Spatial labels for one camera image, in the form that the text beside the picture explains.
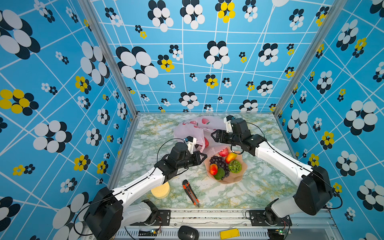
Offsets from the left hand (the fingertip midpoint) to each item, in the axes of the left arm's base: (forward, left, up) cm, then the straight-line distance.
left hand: (209, 156), depth 75 cm
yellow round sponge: (-13, +25, -16) cm, 32 cm away
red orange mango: (-2, -3, -11) cm, 12 cm away
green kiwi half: (0, -15, -11) cm, 19 cm away
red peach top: (+8, -10, -10) cm, 17 cm away
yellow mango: (+7, -15, -14) cm, 21 cm away
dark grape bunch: (+3, -8, -13) cm, 16 cm away
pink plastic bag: (+15, +3, +5) cm, 16 cm away
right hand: (+12, -5, +2) cm, 13 cm away
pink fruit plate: (-5, -15, -16) cm, 22 cm away
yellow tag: (-31, -9, -17) cm, 37 cm away
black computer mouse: (-31, +11, -16) cm, 36 cm away
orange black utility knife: (-13, +10, -17) cm, 24 cm away
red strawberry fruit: (+18, 0, -15) cm, 23 cm away
